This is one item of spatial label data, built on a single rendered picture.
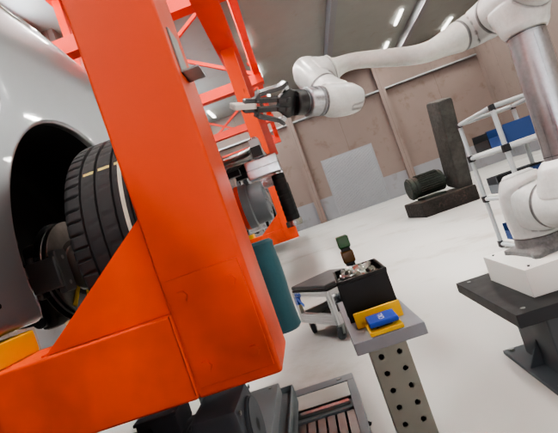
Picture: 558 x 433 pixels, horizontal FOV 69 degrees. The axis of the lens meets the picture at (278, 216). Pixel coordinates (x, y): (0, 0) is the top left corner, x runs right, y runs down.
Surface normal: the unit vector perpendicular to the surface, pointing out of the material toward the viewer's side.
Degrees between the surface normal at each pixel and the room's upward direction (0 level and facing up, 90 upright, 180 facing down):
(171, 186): 90
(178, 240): 90
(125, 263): 90
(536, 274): 90
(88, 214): 74
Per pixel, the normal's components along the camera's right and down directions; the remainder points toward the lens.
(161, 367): -0.06, 0.00
